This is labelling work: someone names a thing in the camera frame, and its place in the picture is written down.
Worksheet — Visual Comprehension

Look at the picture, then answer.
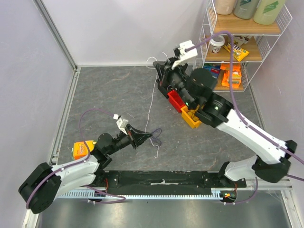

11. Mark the brown white snack box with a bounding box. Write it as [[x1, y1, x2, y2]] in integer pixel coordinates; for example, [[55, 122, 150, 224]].
[[233, 36, 252, 47]]

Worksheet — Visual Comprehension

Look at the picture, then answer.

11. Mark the white wire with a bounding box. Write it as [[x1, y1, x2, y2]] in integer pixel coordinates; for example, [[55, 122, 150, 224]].
[[145, 51, 168, 159]]

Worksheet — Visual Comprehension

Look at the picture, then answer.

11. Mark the orange snack packs stack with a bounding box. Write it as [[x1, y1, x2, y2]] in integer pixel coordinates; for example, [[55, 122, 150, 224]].
[[220, 63, 242, 88]]

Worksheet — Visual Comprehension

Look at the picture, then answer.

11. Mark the beige bottle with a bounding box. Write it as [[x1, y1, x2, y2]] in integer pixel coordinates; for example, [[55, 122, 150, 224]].
[[214, 0, 237, 15]]

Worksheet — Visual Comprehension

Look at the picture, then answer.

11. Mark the grey green bottle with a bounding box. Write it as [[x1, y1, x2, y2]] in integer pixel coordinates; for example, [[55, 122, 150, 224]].
[[233, 0, 259, 19]]

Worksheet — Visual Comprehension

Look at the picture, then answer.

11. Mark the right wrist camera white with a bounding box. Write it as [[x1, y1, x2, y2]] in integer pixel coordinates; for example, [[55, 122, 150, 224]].
[[171, 40, 198, 70]]

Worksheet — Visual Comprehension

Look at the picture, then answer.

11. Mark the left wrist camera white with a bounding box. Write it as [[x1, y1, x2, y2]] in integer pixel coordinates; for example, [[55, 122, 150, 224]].
[[113, 114, 129, 135]]

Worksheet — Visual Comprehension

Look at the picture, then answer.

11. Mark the black plastic bin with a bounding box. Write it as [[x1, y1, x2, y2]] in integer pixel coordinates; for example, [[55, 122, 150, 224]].
[[156, 79, 172, 99]]

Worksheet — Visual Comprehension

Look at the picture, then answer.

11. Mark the purple wire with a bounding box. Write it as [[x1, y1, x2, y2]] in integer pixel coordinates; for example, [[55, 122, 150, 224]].
[[149, 128, 163, 147]]

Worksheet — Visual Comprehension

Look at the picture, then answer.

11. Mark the white slotted cable duct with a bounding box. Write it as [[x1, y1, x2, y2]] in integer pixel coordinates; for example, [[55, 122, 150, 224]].
[[57, 189, 232, 201]]

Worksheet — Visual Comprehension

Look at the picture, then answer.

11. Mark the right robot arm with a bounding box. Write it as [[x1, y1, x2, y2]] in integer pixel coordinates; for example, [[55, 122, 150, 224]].
[[153, 57, 297, 187]]

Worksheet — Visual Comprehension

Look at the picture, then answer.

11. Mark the white wire shelf rack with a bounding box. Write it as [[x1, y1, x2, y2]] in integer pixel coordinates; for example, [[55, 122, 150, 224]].
[[193, 0, 292, 92]]

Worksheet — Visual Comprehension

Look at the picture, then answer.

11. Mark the yellow candy bag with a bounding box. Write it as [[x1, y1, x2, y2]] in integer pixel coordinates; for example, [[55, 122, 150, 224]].
[[223, 42, 250, 62]]

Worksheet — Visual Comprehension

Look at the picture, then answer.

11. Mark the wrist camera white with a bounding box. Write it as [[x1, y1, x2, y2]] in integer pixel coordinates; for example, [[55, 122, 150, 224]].
[[171, 40, 198, 70], [113, 114, 129, 135]]

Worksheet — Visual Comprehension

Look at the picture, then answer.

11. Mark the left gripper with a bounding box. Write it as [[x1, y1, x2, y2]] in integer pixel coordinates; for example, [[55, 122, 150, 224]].
[[107, 123, 152, 155]]

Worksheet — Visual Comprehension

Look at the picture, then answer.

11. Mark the red plastic bin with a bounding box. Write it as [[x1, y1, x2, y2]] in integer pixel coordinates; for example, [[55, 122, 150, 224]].
[[168, 91, 185, 113]]

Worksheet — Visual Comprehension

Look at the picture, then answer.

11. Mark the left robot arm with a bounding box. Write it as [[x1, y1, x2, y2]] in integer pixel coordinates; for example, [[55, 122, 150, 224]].
[[18, 124, 153, 214]]

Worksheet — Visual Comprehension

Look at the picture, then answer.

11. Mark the white paper coffee cup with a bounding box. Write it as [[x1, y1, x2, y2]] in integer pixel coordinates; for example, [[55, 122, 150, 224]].
[[210, 35, 225, 54]]

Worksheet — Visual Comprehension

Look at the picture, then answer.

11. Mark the blue green box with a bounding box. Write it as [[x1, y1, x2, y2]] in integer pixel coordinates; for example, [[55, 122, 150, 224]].
[[203, 63, 220, 78]]

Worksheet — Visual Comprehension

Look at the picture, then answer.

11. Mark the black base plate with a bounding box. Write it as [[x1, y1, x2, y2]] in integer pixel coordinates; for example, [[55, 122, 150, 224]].
[[91, 171, 247, 190]]

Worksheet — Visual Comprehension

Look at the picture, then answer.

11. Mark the yellow plastic bin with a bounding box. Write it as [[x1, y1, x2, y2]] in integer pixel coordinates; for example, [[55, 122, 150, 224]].
[[181, 106, 202, 129]]

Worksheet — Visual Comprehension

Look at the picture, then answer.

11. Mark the light green bottle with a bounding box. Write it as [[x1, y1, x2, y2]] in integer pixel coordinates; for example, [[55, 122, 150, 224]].
[[253, 0, 286, 25]]

